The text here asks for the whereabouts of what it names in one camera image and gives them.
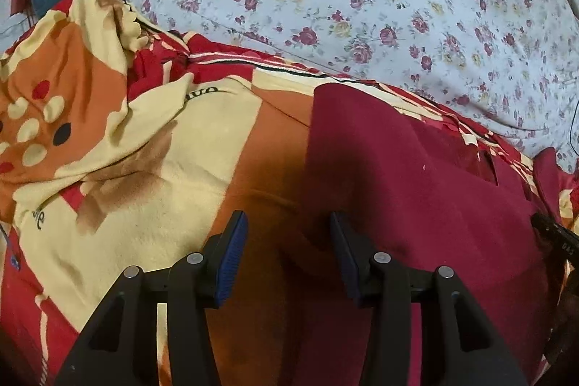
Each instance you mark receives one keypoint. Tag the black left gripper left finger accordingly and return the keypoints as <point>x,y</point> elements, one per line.
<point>118,345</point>

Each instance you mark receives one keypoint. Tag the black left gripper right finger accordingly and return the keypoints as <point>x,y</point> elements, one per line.
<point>459,343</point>

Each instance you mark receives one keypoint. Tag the dark red garment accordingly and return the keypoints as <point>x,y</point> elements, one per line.
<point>419,192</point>

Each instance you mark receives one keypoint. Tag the orange cream red fleece blanket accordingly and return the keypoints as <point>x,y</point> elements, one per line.
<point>126,145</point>

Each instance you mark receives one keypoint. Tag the white floral quilt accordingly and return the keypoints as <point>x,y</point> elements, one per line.
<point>511,65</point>

